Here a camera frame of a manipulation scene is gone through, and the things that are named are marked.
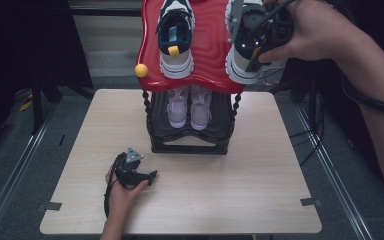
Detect grey tape piece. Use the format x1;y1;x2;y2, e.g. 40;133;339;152
300;197;323;208
44;201;63;212

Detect red and black shoe rack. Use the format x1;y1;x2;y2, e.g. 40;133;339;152
134;0;253;155

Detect black floor cables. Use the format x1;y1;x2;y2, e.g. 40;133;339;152
249;67;329;168

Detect dark curtain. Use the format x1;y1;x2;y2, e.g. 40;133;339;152
279;0;384;209

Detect metal floor rail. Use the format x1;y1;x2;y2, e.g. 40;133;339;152
0;109;58;240
294;104;375;240

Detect person's left hand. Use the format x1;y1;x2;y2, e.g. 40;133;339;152
105;165;150;218

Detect black horizontal bar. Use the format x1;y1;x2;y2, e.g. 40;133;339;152
69;7;144;18

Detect white and navy sneaker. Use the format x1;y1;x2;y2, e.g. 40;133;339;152
224;0;288;86
156;0;196;80

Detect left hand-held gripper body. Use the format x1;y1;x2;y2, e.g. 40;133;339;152
113;146;148;188

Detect yellow strip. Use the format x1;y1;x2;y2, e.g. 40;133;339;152
18;99;34;112

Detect person's right hand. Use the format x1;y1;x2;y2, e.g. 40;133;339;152
257;0;348;65

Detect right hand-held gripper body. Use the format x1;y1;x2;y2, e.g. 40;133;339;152
227;0;295;52

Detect black stand leg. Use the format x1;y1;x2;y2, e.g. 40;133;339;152
30;79;45;135

